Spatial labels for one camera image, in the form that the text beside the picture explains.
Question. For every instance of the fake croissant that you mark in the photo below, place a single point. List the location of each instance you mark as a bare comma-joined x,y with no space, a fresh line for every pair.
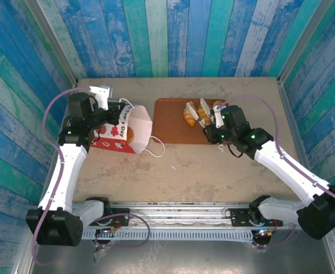
201,113
188,121

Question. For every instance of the striped spiral fake bread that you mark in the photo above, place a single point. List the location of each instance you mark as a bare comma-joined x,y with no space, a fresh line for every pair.
217,103

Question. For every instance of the red and white paper bag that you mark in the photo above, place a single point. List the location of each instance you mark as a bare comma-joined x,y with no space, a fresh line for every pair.
139,125

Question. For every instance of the round dark brown fake bun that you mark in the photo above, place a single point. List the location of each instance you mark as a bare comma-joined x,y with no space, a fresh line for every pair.
131,135

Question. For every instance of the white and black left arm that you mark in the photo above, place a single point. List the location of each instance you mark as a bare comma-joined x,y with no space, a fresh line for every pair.
67,171

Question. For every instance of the brown rectangular tray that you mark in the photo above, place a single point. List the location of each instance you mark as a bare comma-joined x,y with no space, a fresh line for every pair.
167,128

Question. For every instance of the small white scrap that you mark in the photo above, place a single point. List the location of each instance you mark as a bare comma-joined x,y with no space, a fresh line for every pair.
173,167

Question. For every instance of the small circuit board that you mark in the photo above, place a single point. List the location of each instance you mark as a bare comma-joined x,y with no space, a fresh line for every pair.
266,232
107,231

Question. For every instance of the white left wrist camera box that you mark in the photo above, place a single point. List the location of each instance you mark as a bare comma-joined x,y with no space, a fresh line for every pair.
100,94

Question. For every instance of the aluminium table side rail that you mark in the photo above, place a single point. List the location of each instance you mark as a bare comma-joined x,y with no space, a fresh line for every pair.
291,114

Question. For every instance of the aluminium corner post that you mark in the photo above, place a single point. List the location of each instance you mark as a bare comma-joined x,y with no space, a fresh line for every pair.
53,48
302,42

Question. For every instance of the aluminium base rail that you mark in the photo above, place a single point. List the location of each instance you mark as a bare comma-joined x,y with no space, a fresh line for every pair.
184,212

